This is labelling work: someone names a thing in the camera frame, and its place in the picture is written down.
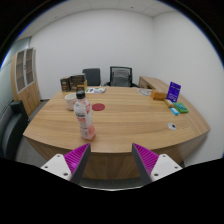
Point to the white mug with orange print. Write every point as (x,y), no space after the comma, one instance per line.
(70,101)

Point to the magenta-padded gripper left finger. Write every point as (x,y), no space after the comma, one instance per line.
(60,165)

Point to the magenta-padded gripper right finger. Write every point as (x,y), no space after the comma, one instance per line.
(163,165)

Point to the black leather armchair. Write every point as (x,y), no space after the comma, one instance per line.
(11,130)

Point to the round white paper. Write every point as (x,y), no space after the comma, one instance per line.
(145,92)

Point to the small light blue box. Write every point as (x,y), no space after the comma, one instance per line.
(174,111)

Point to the black office chair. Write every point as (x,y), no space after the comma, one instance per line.
(91,76)

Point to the flat green box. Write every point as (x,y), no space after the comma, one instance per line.
(181,107)

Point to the white and green leaflet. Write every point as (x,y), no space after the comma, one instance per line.
(96,90)

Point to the wooden shelf cabinet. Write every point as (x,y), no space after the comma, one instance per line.
(29,96)

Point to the purple standing sign card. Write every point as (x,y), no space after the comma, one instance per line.
(173,91)

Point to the flat round red coaster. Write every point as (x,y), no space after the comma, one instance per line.
(98,107)

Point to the low wooden side cabinet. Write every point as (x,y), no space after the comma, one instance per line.
(153,82)

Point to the small yellow box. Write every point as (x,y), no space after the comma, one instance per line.
(168,103)

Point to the clear black-capped drink bottle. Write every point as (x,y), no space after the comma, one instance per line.
(85,120)

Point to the brown wooden box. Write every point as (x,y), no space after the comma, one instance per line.
(158,95)

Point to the large dark brown box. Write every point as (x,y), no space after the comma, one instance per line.
(78,82)

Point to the grey mesh office chair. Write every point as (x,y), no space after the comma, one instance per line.
(120,77)

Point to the small dark brown box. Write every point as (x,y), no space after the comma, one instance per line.
(65,84)

